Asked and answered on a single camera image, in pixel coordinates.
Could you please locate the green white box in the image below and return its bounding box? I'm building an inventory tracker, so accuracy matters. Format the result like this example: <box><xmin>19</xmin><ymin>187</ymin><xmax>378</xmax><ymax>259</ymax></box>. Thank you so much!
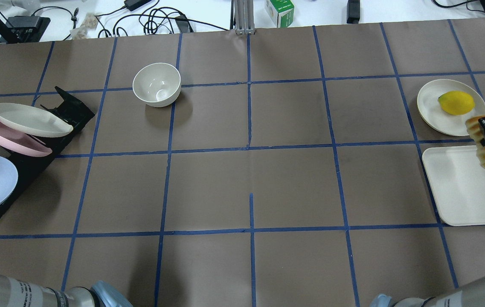
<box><xmin>264</xmin><ymin>0</ymin><xmax>295</xmax><ymax>28</ymax></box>

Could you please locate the black dish rack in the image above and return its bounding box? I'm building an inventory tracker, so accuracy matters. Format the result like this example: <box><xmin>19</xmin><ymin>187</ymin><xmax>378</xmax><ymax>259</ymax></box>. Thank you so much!
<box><xmin>0</xmin><ymin>87</ymin><xmax>95</xmax><ymax>219</ymax></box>

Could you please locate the pink plate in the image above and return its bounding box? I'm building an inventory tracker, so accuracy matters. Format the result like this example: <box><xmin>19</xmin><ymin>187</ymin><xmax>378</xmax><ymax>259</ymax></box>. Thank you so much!
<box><xmin>0</xmin><ymin>122</ymin><xmax>52</xmax><ymax>157</ymax></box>

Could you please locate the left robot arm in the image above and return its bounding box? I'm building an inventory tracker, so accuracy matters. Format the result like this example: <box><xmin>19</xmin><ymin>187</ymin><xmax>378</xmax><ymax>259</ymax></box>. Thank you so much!
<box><xmin>0</xmin><ymin>275</ymin><xmax>132</xmax><ymax>307</ymax></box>

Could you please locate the black power adapter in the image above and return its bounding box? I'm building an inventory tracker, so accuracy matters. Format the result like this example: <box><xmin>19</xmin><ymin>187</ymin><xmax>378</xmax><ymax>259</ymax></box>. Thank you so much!
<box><xmin>124</xmin><ymin>0</ymin><xmax>151</xmax><ymax>12</ymax></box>

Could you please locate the cream plate with lemon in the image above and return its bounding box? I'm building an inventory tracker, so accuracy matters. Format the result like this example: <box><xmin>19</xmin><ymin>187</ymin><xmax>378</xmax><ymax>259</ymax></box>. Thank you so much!
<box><xmin>417</xmin><ymin>78</ymin><xmax>485</xmax><ymax>136</ymax></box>

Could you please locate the aluminium frame post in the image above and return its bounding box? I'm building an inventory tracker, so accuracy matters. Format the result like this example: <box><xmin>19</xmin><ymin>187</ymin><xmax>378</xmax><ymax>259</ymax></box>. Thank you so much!
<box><xmin>230</xmin><ymin>0</ymin><xmax>256</xmax><ymax>35</ymax></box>

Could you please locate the cream bowl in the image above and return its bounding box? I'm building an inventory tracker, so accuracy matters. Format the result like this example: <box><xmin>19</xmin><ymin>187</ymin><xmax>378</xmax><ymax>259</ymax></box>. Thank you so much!
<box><xmin>132</xmin><ymin>63</ymin><xmax>181</xmax><ymax>107</ymax></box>

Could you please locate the cream rectangular tray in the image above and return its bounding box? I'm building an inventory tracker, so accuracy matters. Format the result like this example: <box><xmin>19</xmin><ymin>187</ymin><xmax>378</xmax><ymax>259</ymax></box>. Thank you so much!
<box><xmin>422</xmin><ymin>145</ymin><xmax>485</xmax><ymax>226</ymax></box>

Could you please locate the yellow lemon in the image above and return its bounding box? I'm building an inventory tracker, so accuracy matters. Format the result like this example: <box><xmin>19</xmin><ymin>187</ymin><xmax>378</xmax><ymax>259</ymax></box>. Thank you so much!
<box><xmin>437</xmin><ymin>91</ymin><xmax>476</xmax><ymax>116</ymax></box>

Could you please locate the bag of wooden pieces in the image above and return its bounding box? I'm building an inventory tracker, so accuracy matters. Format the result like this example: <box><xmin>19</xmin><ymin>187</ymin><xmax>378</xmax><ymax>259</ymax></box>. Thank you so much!
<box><xmin>70</xmin><ymin>12</ymin><xmax>99</xmax><ymax>40</ymax></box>

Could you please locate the cream plate in rack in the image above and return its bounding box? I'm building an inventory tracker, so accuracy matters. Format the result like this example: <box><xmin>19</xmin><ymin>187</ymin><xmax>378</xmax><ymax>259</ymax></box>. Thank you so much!
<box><xmin>0</xmin><ymin>103</ymin><xmax>73</xmax><ymax>138</ymax></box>

